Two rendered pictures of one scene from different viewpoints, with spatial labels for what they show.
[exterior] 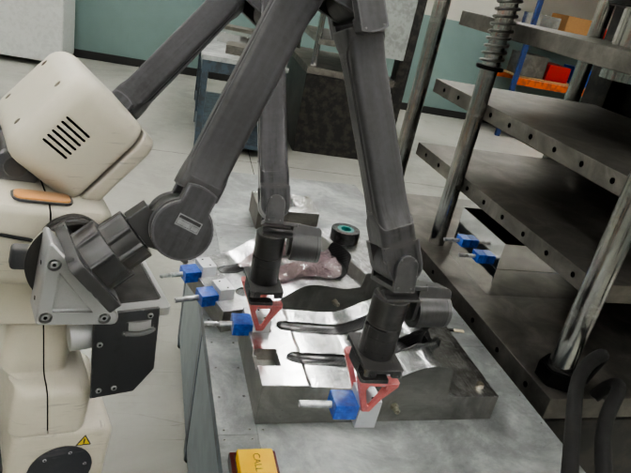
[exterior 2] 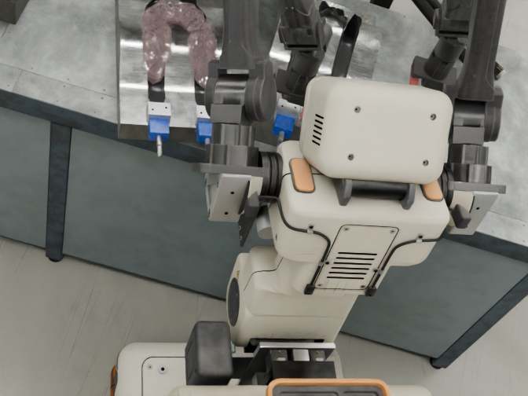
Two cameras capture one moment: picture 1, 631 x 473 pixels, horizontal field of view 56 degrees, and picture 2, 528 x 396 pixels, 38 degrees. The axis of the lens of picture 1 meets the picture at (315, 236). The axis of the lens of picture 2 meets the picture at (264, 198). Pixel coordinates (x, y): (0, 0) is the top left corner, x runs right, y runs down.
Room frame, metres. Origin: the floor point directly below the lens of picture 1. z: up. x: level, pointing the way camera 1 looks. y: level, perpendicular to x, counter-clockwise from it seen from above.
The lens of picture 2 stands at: (0.80, 1.30, 2.18)
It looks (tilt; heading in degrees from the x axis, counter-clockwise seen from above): 52 degrees down; 280
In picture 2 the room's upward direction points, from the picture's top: 24 degrees clockwise
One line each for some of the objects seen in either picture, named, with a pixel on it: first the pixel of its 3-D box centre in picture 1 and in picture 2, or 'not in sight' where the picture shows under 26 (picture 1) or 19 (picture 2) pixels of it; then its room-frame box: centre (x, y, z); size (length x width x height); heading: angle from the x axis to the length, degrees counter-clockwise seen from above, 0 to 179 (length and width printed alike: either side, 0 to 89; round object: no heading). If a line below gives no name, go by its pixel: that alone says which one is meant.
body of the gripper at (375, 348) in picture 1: (377, 341); (438, 64); (0.81, -0.13, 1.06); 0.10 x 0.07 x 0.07; 18
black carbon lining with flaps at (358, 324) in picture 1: (363, 330); (321, 52); (1.06, -0.14, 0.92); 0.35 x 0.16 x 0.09; 109
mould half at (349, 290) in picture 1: (292, 272); (173, 45); (1.37, 0.04, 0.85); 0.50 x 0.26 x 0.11; 126
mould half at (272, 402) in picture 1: (366, 353); (320, 63); (1.06, -0.16, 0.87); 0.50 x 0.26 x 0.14; 109
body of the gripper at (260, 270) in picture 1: (265, 270); (300, 78); (1.04, 0.08, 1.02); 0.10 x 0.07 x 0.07; 20
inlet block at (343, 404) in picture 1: (337, 404); not in sight; (0.79, -0.09, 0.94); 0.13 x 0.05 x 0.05; 108
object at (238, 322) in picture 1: (237, 324); (282, 129); (1.03, 0.12, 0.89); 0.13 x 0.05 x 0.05; 109
